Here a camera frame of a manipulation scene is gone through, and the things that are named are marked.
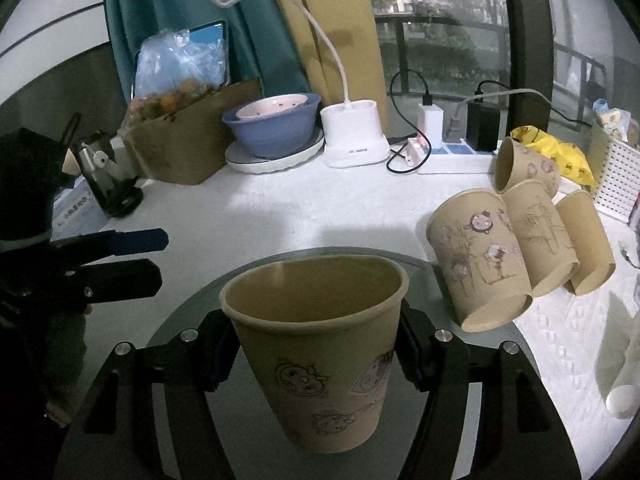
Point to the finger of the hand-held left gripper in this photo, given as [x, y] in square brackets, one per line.
[140, 241]
[130, 280]

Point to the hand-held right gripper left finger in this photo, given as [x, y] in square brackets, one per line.
[220, 357]

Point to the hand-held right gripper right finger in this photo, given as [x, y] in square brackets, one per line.
[412, 357]

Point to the brown paper cup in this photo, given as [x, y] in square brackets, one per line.
[590, 245]
[480, 260]
[320, 350]
[530, 160]
[542, 230]

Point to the white printed carton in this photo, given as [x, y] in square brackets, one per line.
[75, 210]

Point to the round grey glass tray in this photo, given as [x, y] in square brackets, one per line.
[185, 310]

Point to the brown cardboard box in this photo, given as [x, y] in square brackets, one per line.
[200, 140]

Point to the blue plastic bowl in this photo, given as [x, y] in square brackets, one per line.
[272, 132]

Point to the clear bag of fruit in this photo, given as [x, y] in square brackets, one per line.
[175, 65]

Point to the white round plate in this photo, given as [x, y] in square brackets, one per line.
[300, 157]

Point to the pink strainer bowl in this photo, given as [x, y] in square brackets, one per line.
[272, 107]

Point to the white power strip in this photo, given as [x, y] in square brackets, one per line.
[455, 152]

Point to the tablet with blue screen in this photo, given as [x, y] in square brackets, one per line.
[210, 32]

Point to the white desk lamp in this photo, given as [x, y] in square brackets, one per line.
[355, 135]

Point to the white charger block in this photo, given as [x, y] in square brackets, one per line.
[431, 125]

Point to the black power adapter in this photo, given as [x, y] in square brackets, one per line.
[482, 127]

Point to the yellow plastic bag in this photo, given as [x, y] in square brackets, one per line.
[565, 157]

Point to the white plastic basket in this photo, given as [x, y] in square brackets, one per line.
[615, 170]

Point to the yellow curtain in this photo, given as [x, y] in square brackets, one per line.
[330, 10]

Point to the black balcony railing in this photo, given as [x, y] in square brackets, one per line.
[440, 22]

